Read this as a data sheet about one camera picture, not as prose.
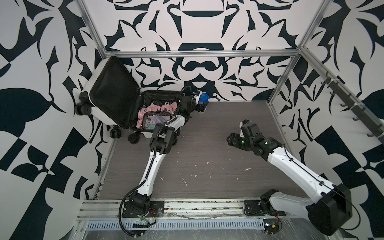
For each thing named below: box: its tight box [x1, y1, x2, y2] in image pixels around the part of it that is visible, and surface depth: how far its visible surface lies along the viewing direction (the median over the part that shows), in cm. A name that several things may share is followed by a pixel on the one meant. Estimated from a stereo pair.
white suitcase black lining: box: [75, 55, 181, 144], surface depth 93 cm
